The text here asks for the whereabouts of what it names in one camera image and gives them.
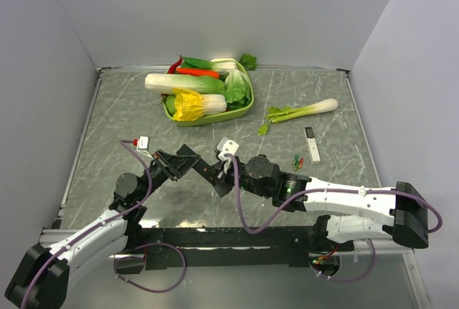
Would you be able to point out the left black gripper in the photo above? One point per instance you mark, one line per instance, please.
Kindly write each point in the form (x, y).
(176, 165)

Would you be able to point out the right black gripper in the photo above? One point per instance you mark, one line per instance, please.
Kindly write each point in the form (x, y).
(224, 178)

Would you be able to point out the black remote control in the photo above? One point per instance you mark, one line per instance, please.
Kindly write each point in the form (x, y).
(214, 175)

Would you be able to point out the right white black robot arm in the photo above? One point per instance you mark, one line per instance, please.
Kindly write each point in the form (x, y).
(348, 212)

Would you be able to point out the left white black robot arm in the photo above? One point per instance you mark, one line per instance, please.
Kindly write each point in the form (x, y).
(46, 274)

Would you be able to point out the white remote battery cover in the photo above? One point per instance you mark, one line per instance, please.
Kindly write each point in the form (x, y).
(312, 145)

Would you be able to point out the green plastic tray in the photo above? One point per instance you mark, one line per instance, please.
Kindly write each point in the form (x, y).
(233, 110)

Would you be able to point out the yellow leaf cabbage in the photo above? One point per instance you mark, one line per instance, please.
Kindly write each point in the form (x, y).
(191, 105)

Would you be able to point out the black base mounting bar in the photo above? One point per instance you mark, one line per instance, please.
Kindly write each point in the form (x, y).
(162, 248)

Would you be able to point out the long white green cabbage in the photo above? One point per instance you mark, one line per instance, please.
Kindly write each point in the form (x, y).
(168, 83)

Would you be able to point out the green battery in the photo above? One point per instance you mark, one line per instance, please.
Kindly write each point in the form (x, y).
(295, 158)

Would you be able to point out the orange red chili pepper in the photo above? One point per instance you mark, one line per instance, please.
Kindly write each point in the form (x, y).
(197, 72)

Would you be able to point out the dark red chili pepper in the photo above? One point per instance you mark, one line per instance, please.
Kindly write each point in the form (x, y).
(174, 66)

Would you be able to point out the celery stalk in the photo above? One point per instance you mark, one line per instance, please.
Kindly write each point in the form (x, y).
(277, 115)

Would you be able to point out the green lettuce leaf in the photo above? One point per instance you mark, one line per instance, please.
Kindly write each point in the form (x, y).
(237, 88)

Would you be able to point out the bok choy in tray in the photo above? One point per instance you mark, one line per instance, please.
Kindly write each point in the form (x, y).
(220, 66)

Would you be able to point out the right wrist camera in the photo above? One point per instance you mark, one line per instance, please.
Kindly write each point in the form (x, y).
(226, 146)

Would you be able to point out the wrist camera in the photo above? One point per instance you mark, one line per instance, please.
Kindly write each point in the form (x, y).
(141, 146)
(226, 146)

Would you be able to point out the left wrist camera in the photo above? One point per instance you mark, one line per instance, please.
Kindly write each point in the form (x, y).
(141, 146)

